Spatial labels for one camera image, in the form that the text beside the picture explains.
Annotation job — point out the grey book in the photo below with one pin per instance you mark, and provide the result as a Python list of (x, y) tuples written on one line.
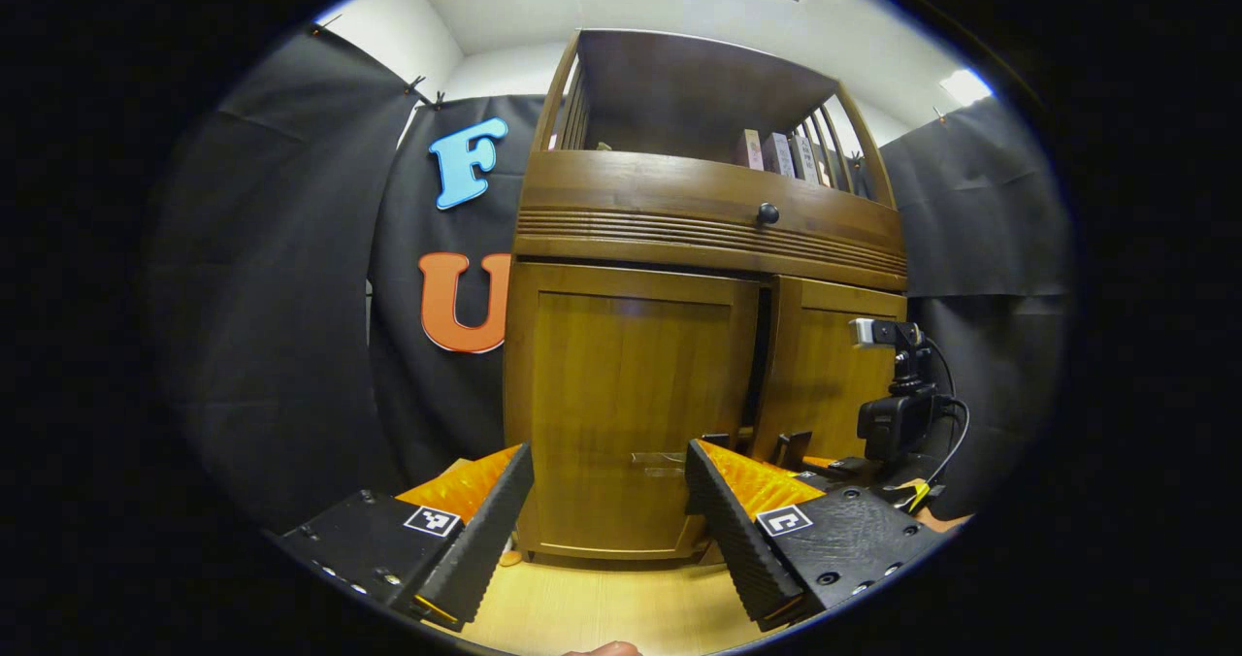
[(777, 154)]

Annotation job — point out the pink book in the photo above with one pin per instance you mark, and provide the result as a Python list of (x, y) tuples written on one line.
[(752, 149)]

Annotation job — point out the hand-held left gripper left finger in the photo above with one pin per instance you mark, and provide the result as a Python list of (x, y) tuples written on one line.
[(490, 530)]

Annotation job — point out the small ceiling light panel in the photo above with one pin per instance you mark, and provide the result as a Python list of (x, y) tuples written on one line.
[(965, 86)]

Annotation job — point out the black backdrop cloth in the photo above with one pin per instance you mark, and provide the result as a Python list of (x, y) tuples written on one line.
[(990, 210), (272, 278), (417, 384)]

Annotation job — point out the brown wooden double-door shoe cabinet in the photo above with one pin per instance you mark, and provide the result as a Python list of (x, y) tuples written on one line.
[(640, 190)]

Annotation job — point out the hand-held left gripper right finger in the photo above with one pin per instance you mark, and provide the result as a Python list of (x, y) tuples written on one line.
[(728, 530)]

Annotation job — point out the wooden cabinet door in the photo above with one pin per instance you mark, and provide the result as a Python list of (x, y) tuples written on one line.
[(621, 394), (825, 375)]

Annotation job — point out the round black drawer knob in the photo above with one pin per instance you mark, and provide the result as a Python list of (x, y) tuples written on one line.
[(768, 213)]

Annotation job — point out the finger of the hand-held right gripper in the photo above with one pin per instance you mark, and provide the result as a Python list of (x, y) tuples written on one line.
[(849, 468)]

